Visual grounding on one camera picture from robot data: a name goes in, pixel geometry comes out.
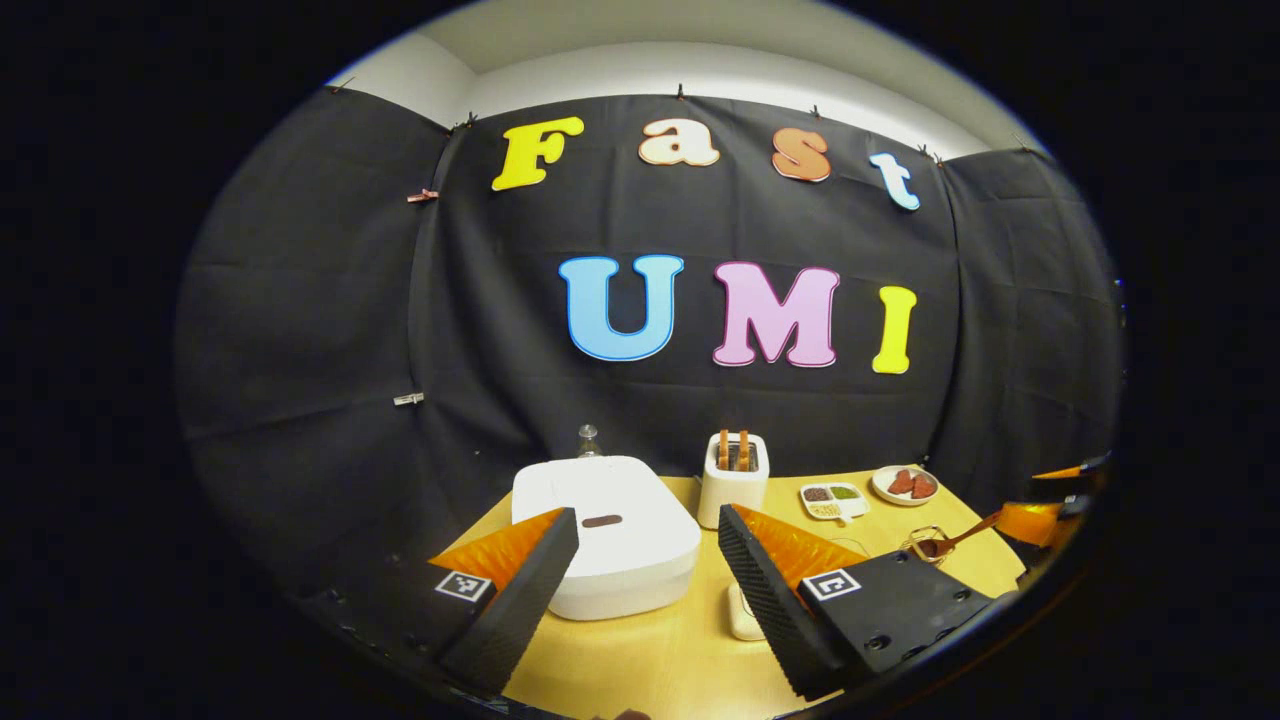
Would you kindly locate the red meat slice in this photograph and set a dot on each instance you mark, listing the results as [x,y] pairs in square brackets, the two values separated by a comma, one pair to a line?
[924,487]
[901,483]

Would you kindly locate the bread slice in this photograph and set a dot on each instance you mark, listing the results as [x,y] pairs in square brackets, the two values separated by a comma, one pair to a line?
[743,450]
[722,450]

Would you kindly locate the white round plate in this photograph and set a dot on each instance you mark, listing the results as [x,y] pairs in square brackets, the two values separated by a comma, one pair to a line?
[882,485]

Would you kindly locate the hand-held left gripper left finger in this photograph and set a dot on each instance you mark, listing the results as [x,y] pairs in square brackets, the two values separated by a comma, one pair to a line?
[520,610]

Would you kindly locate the small glass bottle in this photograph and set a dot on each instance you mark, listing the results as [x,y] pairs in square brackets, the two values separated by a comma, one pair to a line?
[588,440]

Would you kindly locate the yellow beans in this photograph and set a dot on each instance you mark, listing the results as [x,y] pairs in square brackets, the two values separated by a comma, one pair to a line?
[824,510]

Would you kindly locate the white divided dish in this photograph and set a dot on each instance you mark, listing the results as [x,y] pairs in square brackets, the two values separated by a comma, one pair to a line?
[850,505]

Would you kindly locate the brown wooden spoon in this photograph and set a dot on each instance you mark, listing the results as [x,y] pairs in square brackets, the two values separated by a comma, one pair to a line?
[965,532]

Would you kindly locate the black backdrop cloth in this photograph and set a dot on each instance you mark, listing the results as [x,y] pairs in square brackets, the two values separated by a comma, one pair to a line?
[300,300]

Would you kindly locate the white toaster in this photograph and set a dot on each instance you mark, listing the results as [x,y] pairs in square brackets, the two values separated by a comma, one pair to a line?
[730,495]

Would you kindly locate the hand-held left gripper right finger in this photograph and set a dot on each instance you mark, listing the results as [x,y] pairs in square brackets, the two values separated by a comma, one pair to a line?
[770,610]

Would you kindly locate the white rice cooker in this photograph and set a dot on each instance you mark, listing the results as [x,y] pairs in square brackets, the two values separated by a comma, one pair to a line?
[630,540]

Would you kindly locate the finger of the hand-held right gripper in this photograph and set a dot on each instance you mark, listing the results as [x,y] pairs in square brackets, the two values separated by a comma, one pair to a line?
[1065,470]
[1030,522]

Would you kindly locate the copper clip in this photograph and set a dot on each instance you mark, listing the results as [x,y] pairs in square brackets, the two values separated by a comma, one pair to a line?
[422,195]

